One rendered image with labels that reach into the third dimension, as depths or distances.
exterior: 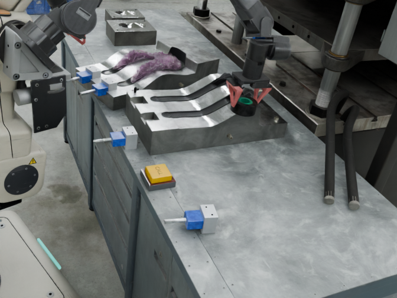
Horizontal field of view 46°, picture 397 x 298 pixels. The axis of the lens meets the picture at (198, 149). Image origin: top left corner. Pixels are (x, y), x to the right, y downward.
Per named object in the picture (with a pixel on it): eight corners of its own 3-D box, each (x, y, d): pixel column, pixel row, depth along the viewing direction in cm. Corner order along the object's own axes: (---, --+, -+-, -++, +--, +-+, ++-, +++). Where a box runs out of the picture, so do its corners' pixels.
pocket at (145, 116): (145, 131, 146) (146, 121, 144) (139, 123, 150) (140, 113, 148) (158, 130, 148) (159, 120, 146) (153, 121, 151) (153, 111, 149)
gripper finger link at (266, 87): (266, 109, 144) (274, 81, 139) (247, 110, 141) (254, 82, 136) (254, 99, 149) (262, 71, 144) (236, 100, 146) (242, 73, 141)
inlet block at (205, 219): (165, 236, 116) (166, 220, 113) (161, 222, 120) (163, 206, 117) (215, 232, 120) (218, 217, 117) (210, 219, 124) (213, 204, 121)
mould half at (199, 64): (113, 110, 164) (114, 82, 158) (75, 81, 179) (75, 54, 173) (215, 83, 195) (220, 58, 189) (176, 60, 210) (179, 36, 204)
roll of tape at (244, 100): (237, 117, 140) (240, 107, 138) (225, 105, 146) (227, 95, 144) (260, 116, 144) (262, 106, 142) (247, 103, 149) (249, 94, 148)
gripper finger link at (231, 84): (251, 110, 142) (259, 82, 137) (231, 112, 138) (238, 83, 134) (240, 100, 147) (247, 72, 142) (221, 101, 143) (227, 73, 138)
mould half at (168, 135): (149, 155, 144) (153, 117, 137) (124, 114, 163) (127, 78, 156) (283, 137, 165) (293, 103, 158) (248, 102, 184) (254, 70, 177)
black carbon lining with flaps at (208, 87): (163, 124, 148) (166, 97, 142) (146, 100, 159) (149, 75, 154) (257, 114, 162) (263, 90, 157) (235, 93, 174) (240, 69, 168)
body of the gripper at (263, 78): (269, 85, 140) (276, 62, 136) (240, 87, 135) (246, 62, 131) (258, 75, 144) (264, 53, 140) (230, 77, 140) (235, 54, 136)
